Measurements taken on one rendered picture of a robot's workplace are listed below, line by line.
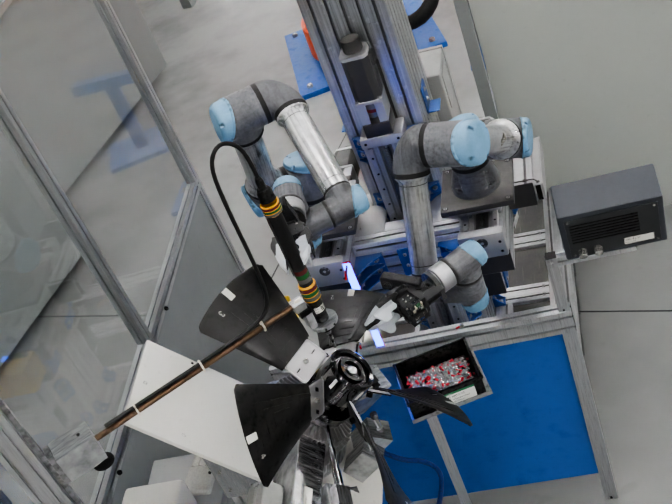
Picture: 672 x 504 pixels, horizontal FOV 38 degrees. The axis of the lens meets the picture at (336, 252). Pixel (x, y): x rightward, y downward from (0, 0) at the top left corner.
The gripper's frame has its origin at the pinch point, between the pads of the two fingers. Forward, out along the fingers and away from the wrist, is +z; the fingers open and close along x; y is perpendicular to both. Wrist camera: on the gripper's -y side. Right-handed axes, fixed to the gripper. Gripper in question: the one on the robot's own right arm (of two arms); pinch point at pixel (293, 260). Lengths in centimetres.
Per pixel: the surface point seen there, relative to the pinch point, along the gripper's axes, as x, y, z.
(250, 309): 15.2, 12.7, -4.9
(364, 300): -8.7, 33.8, -20.7
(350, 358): -3.5, 28.0, 5.4
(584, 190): -71, 26, -25
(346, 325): -3.3, 31.8, -11.0
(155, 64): 118, 134, -470
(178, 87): 106, 147, -449
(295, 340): 7.4, 21.2, 1.1
